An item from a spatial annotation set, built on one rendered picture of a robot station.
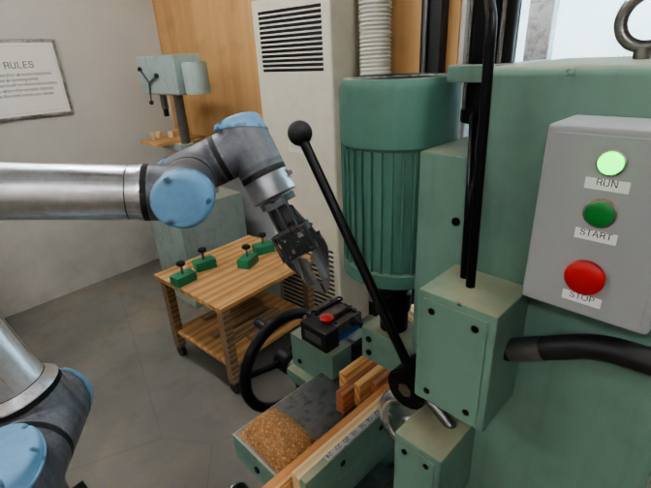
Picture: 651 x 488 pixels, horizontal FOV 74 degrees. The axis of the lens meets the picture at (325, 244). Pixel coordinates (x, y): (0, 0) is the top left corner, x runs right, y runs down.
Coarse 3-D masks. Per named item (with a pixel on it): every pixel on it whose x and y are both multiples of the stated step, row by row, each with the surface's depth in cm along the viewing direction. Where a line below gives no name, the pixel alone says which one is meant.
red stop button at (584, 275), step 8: (576, 264) 35; (584, 264) 35; (592, 264) 34; (568, 272) 36; (576, 272) 35; (584, 272) 35; (592, 272) 34; (600, 272) 34; (568, 280) 36; (576, 280) 35; (584, 280) 35; (592, 280) 35; (600, 280) 34; (576, 288) 36; (584, 288) 35; (592, 288) 35; (600, 288) 35
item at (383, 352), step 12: (372, 324) 81; (408, 324) 80; (372, 336) 79; (384, 336) 77; (408, 336) 77; (372, 348) 80; (384, 348) 78; (408, 348) 74; (372, 360) 82; (384, 360) 79; (396, 360) 77
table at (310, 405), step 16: (288, 368) 101; (304, 384) 91; (320, 384) 91; (336, 384) 91; (288, 400) 87; (304, 400) 87; (320, 400) 87; (304, 416) 83; (320, 416) 83; (336, 416) 83; (320, 432) 79; (240, 448) 79; (384, 448) 79; (256, 464) 76; (368, 464) 77; (336, 480) 70; (352, 480) 74
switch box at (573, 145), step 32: (576, 128) 33; (608, 128) 32; (640, 128) 31; (544, 160) 35; (576, 160) 34; (640, 160) 31; (544, 192) 36; (576, 192) 34; (608, 192) 33; (640, 192) 31; (544, 224) 37; (576, 224) 35; (640, 224) 32; (544, 256) 38; (576, 256) 36; (608, 256) 34; (640, 256) 33; (544, 288) 39; (608, 288) 35; (640, 288) 33; (608, 320) 36; (640, 320) 34
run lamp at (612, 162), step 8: (608, 152) 32; (616, 152) 31; (600, 160) 32; (608, 160) 32; (616, 160) 31; (624, 160) 31; (600, 168) 32; (608, 168) 32; (616, 168) 31; (624, 168) 31
